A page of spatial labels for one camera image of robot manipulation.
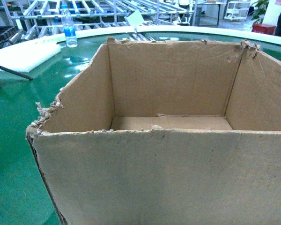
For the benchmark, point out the brown cardboard box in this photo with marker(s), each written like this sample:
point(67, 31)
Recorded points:
point(165, 133)

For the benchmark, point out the white paper sheet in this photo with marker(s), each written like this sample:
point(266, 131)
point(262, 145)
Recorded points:
point(135, 19)

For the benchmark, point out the clear plastic water bottle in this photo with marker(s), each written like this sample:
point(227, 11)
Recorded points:
point(68, 27)

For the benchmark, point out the white foam sheet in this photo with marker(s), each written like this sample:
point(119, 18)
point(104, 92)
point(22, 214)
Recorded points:
point(26, 56)

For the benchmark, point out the red crate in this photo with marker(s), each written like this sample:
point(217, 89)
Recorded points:
point(263, 28)

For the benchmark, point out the green potted plant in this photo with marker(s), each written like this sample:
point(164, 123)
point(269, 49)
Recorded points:
point(260, 7)

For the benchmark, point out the metal roller rack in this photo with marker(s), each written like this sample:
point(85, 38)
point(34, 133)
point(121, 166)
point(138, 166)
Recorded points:
point(23, 20)

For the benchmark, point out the white wire cart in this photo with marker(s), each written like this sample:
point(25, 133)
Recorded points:
point(237, 10)

